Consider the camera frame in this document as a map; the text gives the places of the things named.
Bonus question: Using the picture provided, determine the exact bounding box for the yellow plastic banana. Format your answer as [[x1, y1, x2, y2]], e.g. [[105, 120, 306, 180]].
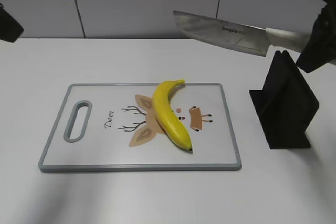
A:
[[152, 80, 193, 152]]

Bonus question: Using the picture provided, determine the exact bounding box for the black knife stand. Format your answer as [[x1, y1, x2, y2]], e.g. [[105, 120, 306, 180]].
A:
[[249, 50, 319, 149]]

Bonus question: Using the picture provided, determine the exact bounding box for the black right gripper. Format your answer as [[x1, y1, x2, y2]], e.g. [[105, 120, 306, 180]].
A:
[[296, 0, 335, 73]]

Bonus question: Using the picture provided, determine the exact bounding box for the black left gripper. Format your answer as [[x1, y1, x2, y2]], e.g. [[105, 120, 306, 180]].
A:
[[0, 3, 24, 42]]

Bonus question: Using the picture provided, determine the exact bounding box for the steel cleaver white handle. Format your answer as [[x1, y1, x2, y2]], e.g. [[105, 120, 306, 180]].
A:
[[173, 10, 310, 57]]

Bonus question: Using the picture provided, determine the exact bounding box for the white grey cutting board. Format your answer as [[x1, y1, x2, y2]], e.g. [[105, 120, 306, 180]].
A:
[[38, 83, 242, 173]]

